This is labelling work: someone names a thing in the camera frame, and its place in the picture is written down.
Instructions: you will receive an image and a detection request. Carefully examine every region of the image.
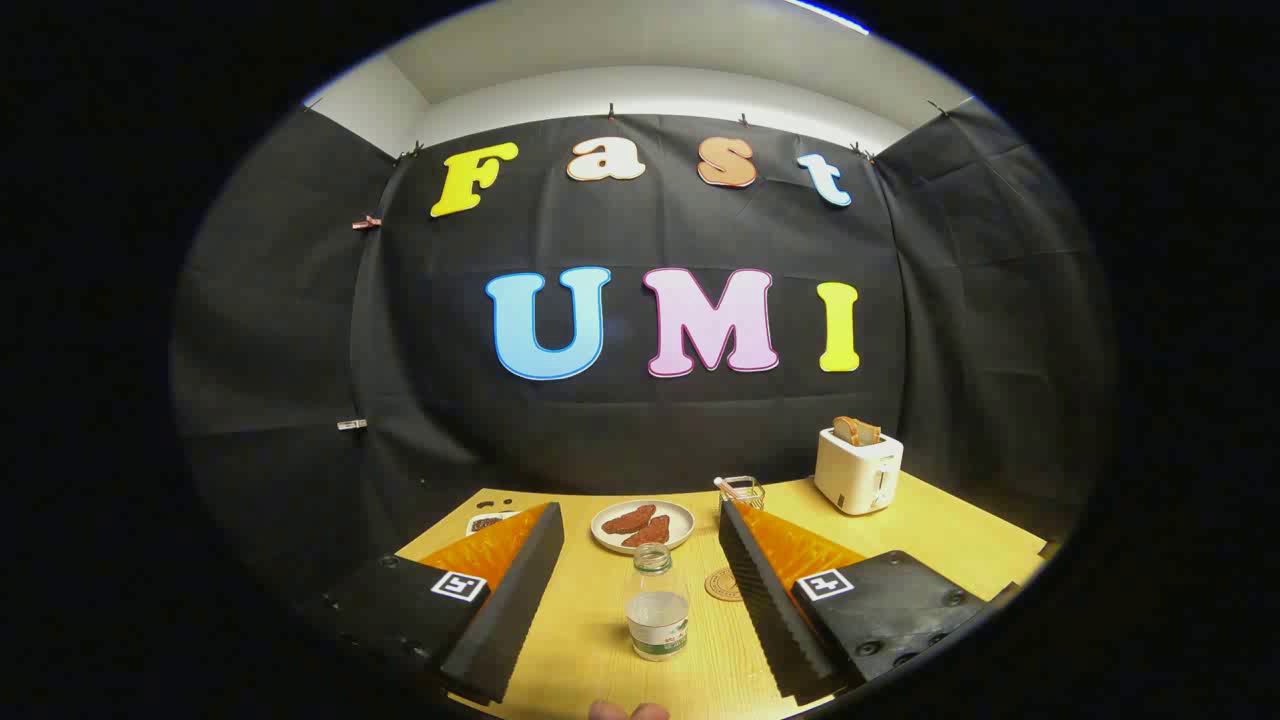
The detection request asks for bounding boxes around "round white plate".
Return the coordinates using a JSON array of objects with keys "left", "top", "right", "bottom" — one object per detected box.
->
[{"left": 590, "top": 499, "right": 696, "bottom": 556}]

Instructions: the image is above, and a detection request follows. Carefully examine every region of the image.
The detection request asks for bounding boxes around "wooden table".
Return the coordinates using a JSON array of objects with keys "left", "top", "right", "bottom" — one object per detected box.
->
[{"left": 395, "top": 473, "right": 1051, "bottom": 720}]

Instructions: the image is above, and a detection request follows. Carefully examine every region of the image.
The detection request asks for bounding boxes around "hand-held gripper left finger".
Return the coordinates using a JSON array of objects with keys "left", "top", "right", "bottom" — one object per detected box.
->
[{"left": 325, "top": 502, "right": 566, "bottom": 706}]

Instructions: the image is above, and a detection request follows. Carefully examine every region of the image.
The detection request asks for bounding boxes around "white toaster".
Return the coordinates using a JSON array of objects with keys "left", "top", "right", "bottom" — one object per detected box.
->
[{"left": 814, "top": 426, "right": 905, "bottom": 517}]

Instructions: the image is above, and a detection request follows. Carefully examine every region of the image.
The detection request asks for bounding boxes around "clear plastic juice bottle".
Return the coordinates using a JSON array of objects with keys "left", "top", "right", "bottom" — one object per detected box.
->
[{"left": 623, "top": 543, "right": 691, "bottom": 663}]

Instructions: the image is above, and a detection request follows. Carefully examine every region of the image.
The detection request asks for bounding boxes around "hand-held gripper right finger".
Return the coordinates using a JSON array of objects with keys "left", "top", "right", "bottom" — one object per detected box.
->
[{"left": 718, "top": 498, "right": 1021, "bottom": 706}]

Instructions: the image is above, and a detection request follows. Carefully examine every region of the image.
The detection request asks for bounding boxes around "black backdrop cloth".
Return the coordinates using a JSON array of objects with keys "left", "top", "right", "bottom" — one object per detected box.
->
[{"left": 170, "top": 98, "right": 1116, "bottom": 601}]

